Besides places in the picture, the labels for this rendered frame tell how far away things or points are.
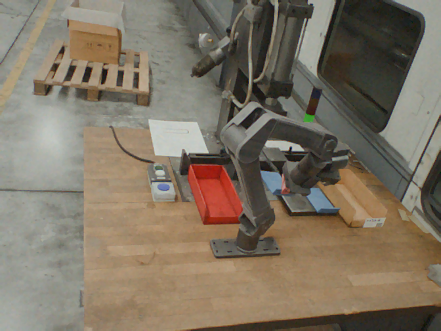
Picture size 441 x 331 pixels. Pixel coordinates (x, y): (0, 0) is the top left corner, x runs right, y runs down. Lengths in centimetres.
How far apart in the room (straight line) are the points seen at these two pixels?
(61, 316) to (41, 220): 71
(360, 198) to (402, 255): 27
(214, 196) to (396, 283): 60
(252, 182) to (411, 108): 97
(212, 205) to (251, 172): 37
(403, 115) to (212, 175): 84
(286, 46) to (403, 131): 72
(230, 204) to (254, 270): 29
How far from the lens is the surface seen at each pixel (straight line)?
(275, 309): 116
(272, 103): 151
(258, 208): 117
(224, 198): 147
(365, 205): 164
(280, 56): 144
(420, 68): 192
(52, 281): 242
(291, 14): 140
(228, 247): 127
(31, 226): 275
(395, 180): 192
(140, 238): 127
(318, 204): 154
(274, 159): 160
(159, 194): 140
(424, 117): 185
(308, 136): 113
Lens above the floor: 173
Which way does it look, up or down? 30 degrees down
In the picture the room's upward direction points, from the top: 11 degrees clockwise
